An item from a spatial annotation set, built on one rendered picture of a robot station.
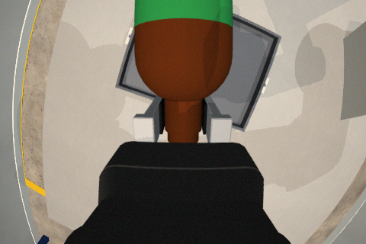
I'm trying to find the brown bottle with green label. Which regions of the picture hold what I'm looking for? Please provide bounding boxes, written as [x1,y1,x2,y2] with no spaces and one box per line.
[134,0,233,143]

